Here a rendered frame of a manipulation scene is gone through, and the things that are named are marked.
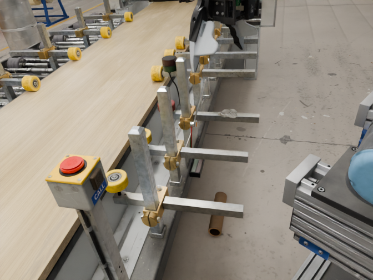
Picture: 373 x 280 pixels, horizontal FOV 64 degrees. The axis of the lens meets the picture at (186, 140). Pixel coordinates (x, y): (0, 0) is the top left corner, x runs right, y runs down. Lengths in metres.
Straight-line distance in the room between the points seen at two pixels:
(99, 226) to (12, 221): 0.43
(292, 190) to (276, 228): 1.16
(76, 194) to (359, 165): 0.46
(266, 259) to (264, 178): 0.66
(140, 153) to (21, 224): 0.40
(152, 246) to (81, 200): 0.54
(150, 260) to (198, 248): 0.88
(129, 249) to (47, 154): 0.47
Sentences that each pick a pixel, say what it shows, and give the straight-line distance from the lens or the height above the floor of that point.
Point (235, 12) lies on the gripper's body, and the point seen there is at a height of 1.42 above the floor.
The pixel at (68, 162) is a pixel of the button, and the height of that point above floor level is 1.23.
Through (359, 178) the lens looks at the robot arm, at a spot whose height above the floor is 1.20.
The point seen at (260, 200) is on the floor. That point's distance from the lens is 2.12.
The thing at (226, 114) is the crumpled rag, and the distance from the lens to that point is 1.30.
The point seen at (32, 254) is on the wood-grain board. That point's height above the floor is 0.90.
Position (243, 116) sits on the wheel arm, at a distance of 1.31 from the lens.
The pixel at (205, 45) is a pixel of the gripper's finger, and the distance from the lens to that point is 0.56.
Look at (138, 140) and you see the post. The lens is 0.78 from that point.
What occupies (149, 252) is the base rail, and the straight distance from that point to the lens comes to 1.03.
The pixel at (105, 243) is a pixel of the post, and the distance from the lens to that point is 0.67.
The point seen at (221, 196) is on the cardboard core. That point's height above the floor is 0.08.
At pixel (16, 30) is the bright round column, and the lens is 4.96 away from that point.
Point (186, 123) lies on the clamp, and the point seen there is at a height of 0.86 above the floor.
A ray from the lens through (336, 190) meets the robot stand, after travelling 0.75.
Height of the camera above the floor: 1.54
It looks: 35 degrees down
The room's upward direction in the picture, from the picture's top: 6 degrees counter-clockwise
